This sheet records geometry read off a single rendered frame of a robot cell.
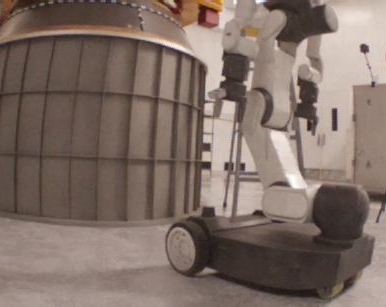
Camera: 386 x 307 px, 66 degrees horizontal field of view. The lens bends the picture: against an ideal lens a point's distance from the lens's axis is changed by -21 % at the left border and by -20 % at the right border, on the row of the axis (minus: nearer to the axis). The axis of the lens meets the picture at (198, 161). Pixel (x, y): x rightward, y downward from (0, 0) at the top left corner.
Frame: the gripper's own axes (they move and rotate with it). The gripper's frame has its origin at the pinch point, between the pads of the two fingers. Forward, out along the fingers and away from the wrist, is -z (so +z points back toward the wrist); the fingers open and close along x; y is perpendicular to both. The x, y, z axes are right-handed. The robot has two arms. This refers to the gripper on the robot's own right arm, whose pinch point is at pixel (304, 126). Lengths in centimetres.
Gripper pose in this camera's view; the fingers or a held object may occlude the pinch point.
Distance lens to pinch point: 150.3
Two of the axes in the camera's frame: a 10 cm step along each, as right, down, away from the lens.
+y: -7.8, -0.3, -6.3
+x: -6.0, -2.3, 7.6
